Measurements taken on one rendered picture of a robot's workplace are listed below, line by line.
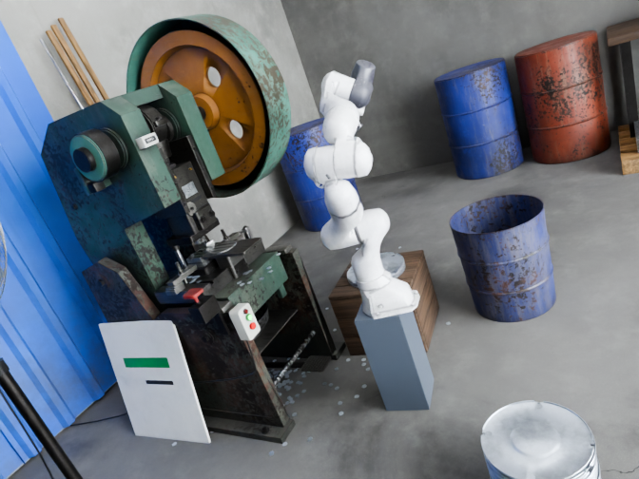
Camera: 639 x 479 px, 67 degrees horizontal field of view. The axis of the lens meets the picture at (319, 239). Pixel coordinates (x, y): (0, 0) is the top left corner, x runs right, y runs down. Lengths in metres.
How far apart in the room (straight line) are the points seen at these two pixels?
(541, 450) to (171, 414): 1.62
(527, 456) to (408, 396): 0.65
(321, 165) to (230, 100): 0.89
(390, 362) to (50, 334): 1.94
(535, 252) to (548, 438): 0.97
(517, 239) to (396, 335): 0.71
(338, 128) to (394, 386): 1.05
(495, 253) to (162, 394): 1.65
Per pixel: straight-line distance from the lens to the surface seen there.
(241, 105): 2.27
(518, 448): 1.55
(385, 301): 1.81
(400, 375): 1.98
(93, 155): 1.92
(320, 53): 5.34
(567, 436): 1.57
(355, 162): 1.47
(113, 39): 3.76
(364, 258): 1.75
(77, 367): 3.17
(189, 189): 2.11
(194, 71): 2.39
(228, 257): 2.09
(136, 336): 2.41
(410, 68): 5.00
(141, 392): 2.57
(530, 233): 2.25
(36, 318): 3.06
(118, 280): 2.30
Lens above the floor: 1.39
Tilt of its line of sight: 20 degrees down
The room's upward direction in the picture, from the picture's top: 20 degrees counter-clockwise
